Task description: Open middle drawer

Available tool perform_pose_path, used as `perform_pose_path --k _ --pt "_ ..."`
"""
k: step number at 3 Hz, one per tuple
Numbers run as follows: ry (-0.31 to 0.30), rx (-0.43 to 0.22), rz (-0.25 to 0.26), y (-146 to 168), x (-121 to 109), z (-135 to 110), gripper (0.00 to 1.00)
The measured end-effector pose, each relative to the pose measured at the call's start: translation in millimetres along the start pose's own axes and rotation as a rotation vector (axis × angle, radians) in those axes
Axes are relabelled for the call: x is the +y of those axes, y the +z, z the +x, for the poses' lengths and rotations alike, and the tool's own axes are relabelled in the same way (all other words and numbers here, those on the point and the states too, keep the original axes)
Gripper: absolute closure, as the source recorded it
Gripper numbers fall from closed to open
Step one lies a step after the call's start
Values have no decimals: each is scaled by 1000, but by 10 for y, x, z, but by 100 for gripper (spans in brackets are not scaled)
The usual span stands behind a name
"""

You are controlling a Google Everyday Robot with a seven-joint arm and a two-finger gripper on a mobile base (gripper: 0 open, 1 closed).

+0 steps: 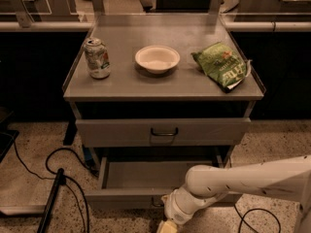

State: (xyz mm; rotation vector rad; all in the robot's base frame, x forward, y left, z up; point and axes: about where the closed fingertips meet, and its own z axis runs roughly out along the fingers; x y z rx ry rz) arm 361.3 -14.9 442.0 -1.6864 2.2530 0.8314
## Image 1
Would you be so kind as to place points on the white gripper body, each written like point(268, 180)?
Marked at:
point(176, 214)

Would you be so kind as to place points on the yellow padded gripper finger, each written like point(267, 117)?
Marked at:
point(167, 227)

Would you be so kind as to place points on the grey drawer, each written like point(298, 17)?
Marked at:
point(139, 182)
point(98, 133)

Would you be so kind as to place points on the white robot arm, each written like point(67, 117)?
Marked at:
point(288, 179)

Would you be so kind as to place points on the grey top drawer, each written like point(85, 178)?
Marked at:
point(98, 133)

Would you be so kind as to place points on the grey metal drawer cabinet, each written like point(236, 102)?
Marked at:
point(132, 92)

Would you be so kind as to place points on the black power strip bar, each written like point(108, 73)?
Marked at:
point(45, 219)

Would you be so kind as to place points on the white paper bowl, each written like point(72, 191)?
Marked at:
point(157, 59)

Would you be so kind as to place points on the green chip bag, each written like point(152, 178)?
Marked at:
point(223, 65)

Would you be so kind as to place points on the crushed white soda can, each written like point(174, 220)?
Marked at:
point(98, 64)

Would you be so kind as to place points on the dark object at left edge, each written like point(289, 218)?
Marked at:
point(7, 136)

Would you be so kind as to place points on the white horizontal rail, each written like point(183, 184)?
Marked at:
point(52, 26)

